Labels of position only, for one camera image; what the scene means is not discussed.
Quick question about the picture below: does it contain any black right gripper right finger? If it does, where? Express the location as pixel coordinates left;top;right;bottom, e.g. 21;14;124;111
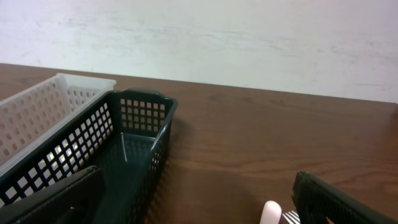
292;171;397;224

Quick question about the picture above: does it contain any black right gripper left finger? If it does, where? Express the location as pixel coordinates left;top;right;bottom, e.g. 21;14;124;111
1;166;105;223

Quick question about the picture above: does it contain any white plastic spoon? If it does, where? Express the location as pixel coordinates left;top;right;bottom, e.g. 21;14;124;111
260;200;282;224

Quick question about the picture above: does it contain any dark green plastic basket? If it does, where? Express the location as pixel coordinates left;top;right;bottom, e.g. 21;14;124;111
1;89;178;223

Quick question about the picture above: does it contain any translucent white plastic basket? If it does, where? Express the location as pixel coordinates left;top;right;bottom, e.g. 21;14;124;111
1;73;116;175

